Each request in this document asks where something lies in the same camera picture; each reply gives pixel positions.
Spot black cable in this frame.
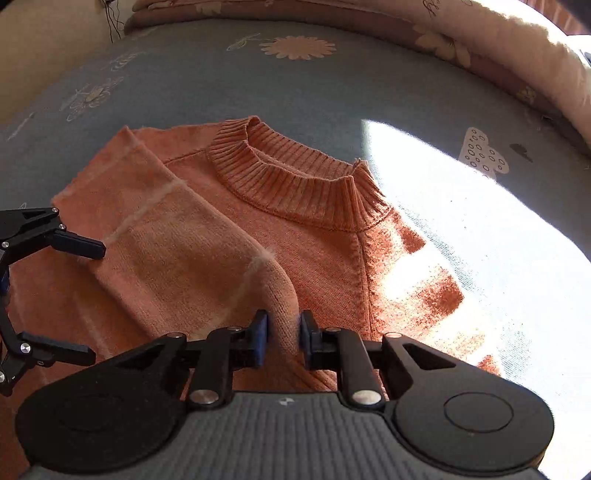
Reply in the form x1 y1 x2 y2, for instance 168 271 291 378
102 0 126 43

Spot pink floral quilt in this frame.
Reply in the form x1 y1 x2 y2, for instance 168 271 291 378
124 0 591 153

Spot orange knit sweater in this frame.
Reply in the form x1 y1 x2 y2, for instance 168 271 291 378
0 115 504 480

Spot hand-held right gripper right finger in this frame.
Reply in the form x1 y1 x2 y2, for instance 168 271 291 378
299 310 458 411

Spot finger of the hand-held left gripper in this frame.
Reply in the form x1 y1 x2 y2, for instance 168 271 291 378
0 318 97 398
0 207 107 273

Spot blue floral bed sheet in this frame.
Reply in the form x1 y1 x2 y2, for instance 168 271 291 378
0 18 591 480

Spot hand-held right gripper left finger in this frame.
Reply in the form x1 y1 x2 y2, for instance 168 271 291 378
113 309 269 411

